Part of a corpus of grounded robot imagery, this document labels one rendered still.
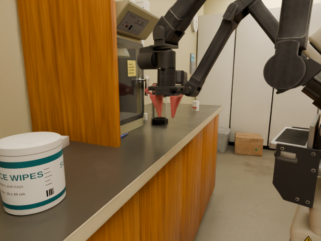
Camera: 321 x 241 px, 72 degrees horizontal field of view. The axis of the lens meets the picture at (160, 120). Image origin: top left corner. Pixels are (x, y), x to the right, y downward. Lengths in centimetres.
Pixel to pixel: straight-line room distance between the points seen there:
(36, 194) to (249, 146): 338
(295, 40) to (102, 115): 69
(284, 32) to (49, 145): 55
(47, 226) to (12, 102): 80
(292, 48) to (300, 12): 8
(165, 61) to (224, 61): 329
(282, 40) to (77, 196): 57
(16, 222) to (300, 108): 381
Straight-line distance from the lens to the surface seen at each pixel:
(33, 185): 54
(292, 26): 56
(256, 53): 392
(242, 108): 395
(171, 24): 68
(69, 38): 102
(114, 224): 67
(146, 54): 73
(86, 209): 55
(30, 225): 54
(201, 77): 105
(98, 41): 92
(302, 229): 80
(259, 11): 105
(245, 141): 367
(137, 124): 123
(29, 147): 51
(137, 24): 110
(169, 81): 68
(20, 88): 124
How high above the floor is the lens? 123
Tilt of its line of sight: 12 degrees down
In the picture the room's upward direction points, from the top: straight up
